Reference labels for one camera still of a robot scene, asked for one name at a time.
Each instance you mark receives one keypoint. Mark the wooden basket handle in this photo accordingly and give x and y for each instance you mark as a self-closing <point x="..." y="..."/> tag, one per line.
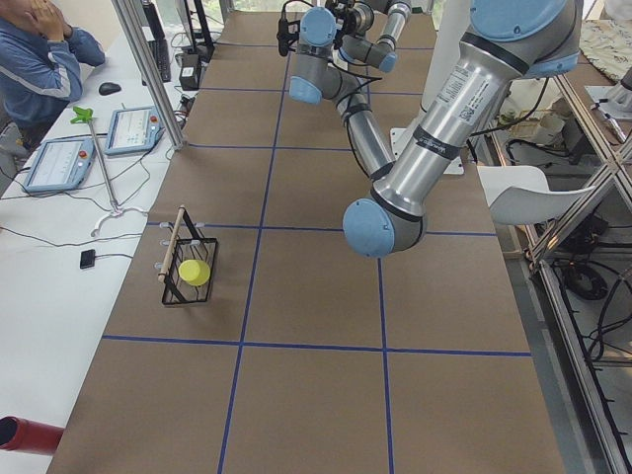
<point x="167" y="261"/>

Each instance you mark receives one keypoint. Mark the person in blue hoodie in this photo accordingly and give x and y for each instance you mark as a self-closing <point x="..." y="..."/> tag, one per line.
<point x="41" y="56"/>

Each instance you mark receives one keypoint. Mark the black keyboard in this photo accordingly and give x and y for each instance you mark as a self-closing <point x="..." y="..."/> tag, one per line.
<point x="160" y="53"/>

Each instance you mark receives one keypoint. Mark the yellow plastic cup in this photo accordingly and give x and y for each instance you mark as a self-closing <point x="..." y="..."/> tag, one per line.
<point x="194" y="272"/>

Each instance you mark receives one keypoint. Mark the teach pendant tablet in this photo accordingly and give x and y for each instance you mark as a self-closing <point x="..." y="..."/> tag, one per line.
<point x="133" y="130"/>
<point x="60" y="165"/>

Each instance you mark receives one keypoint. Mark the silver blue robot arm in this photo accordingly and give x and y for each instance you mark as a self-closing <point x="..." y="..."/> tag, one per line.
<point x="369" y="30"/>
<point x="503" y="41"/>

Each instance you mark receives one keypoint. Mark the black wire basket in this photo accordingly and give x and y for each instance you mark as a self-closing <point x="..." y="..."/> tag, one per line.
<point x="191" y="244"/>

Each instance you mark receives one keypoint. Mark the far teach pendant tablet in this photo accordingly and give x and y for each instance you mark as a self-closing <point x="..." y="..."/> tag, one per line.
<point x="133" y="130"/>

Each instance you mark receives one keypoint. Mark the red cylinder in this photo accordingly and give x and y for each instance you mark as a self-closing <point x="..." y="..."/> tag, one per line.
<point x="22" y="435"/>

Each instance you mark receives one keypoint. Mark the aluminium frame post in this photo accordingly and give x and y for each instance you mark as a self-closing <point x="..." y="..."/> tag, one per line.
<point x="130" y="23"/>

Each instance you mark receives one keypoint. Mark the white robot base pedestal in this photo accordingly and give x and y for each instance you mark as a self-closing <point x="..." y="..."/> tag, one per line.
<point x="454" y="22"/>

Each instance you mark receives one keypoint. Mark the white chair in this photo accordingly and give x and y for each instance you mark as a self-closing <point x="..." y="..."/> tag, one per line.
<point x="520" y="195"/>

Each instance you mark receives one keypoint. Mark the near teach pendant tablet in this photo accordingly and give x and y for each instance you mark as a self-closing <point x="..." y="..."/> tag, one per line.
<point x="60" y="165"/>

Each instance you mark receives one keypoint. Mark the black power adapter box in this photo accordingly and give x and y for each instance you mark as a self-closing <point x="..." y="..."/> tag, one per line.
<point x="190" y="72"/>

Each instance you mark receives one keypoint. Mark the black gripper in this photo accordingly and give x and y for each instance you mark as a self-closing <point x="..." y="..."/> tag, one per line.
<point x="353" y="19"/>

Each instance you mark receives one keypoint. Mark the metal stand with green clip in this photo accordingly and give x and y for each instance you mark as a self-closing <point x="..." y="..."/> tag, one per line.
<point x="117" y="210"/>

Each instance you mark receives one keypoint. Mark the black computer mouse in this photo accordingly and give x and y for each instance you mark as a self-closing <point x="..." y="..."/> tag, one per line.
<point x="108" y="88"/>

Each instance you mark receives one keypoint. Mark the small black device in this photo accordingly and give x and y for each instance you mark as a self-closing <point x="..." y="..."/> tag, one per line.
<point x="87" y="259"/>

